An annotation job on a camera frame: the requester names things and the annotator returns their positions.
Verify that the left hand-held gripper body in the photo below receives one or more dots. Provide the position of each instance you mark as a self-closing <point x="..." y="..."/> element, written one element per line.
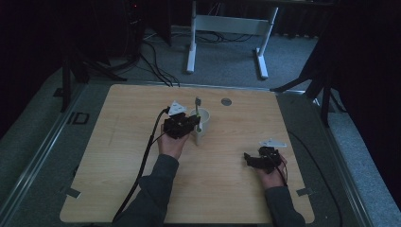
<point x="175" y="126"/>

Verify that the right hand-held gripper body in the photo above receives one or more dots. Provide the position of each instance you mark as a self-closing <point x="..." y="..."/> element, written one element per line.
<point x="270" y="157"/>

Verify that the white cup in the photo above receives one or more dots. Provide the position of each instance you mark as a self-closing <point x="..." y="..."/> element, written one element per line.
<point x="205" y="121"/>

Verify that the green toothbrush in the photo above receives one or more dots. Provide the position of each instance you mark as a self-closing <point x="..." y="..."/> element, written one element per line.
<point x="197" y="102"/>

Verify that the person's left hand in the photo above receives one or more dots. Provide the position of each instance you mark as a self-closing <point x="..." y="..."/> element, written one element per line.
<point x="171" y="146"/>

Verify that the person's right hand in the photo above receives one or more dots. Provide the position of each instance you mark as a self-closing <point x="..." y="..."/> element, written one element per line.
<point x="273" y="179"/>

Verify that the grey round table grommet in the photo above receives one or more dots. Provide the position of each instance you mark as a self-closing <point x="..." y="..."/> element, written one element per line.
<point x="226" y="101"/>

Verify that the grey tape piece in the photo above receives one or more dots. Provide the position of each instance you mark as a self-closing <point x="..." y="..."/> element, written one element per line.
<point x="305" y="191"/>
<point x="72" y="192"/>

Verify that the black metal stand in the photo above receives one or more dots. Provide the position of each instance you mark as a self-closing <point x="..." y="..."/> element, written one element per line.
<point x="66" y="78"/>
<point x="324" y="94"/>

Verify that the black computer tower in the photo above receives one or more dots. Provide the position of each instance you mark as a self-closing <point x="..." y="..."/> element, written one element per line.
<point x="134" y="28"/>

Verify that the silver metal rail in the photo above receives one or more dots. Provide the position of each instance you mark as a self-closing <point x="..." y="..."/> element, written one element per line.
<point x="41" y="148"/>
<point x="343" y="164"/>

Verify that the black rectangular frame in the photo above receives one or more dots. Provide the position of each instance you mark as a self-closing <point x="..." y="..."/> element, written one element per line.
<point x="80" y="118"/>

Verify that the white desk frame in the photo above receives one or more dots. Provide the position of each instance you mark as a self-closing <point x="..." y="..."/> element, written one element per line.
<point x="231" y="24"/>

